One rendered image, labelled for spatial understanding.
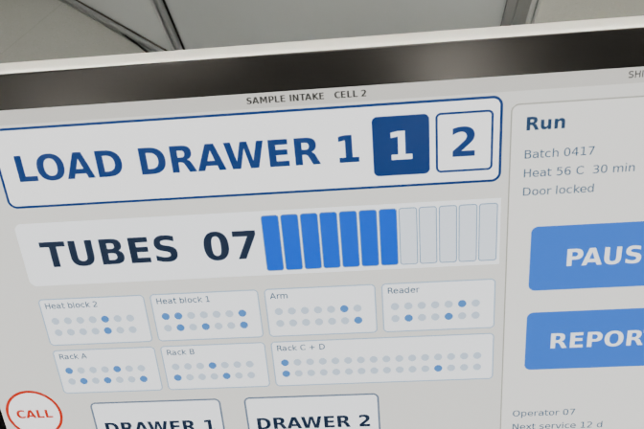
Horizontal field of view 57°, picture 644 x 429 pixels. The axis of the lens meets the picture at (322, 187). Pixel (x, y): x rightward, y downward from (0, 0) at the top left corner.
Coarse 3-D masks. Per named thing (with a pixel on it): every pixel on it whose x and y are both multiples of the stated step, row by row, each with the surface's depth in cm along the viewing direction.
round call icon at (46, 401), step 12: (0, 396) 42; (12, 396) 42; (24, 396) 42; (36, 396) 42; (48, 396) 42; (12, 408) 42; (24, 408) 42; (36, 408) 42; (48, 408) 42; (60, 408) 42; (12, 420) 43; (24, 420) 43; (36, 420) 42; (48, 420) 42; (60, 420) 42
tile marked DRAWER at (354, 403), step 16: (256, 400) 41; (272, 400) 41; (288, 400) 41; (304, 400) 41; (320, 400) 41; (336, 400) 41; (352, 400) 41; (368, 400) 41; (256, 416) 41; (272, 416) 41; (288, 416) 41; (304, 416) 41; (320, 416) 41; (336, 416) 41; (352, 416) 41; (368, 416) 41
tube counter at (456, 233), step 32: (224, 224) 36; (256, 224) 36; (288, 224) 36; (320, 224) 36; (352, 224) 36; (384, 224) 36; (416, 224) 36; (448, 224) 36; (480, 224) 36; (224, 256) 37; (256, 256) 37; (288, 256) 37; (320, 256) 37; (352, 256) 37; (384, 256) 37; (416, 256) 37; (448, 256) 36; (480, 256) 36
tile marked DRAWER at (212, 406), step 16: (128, 400) 41; (144, 400) 41; (160, 400) 41; (176, 400) 41; (192, 400) 41; (208, 400) 41; (96, 416) 42; (112, 416) 42; (128, 416) 42; (144, 416) 42; (160, 416) 42; (176, 416) 42; (192, 416) 42; (208, 416) 42
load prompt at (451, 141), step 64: (0, 128) 35; (64, 128) 35; (128, 128) 34; (192, 128) 34; (256, 128) 34; (320, 128) 34; (384, 128) 34; (448, 128) 34; (64, 192) 36; (128, 192) 36; (192, 192) 36; (256, 192) 36
